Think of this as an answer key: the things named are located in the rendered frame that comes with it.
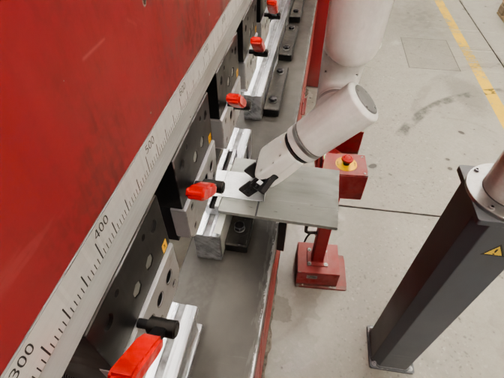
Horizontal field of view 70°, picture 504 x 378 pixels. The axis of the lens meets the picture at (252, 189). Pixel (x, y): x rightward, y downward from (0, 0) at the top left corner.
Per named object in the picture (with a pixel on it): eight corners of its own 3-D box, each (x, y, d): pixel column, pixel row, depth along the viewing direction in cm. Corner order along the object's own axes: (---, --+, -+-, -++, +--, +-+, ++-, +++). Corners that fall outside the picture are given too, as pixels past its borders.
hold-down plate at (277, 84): (277, 117, 125) (278, 109, 123) (262, 115, 126) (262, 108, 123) (288, 73, 145) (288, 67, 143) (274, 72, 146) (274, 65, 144)
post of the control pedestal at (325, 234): (322, 262, 172) (343, 184, 133) (311, 262, 172) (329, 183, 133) (322, 253, 176) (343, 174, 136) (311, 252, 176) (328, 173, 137)
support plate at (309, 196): (337, 230, 77) (337, 227, 77) (217, 213, 81) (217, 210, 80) (338, 172, 90) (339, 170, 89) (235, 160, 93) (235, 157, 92)
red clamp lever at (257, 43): (264, 35, 68) (268, 49, 77) (242, 34, 68) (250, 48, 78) (262, 45, 68) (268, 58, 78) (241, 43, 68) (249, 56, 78)
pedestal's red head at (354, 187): (361, 200, 127) (373, 163, 114) (315, 196, 128) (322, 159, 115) (355, 162, 141) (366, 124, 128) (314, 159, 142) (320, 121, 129)
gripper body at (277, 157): (292, 117, 75) (256, 145, 82) (286, 148, 68) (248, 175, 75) (316, 139, 78) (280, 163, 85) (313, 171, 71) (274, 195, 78)
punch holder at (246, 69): (245, 96, 80) (244, 19, 68) (208, 92, 81) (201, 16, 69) (257, 64, 90) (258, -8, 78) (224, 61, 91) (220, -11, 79)
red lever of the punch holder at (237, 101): (243, 93, 54) (252, 101, 64) (216, 90, 55) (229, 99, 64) (241, 105, 55) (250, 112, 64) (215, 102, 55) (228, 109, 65)
